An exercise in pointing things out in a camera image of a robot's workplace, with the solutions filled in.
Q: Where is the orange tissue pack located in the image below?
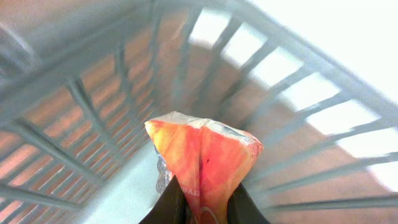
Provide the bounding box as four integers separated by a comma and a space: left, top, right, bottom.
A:
145, 111, 264, 223

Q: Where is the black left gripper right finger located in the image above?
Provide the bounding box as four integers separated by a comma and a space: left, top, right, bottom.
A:
227, 184, 271, 224

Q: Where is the grey plastic shopping basket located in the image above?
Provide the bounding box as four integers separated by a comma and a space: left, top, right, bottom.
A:
1, 1, 397, 223

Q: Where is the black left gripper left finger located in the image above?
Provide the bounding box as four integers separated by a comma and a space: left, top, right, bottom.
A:
139, 177, 187, 224

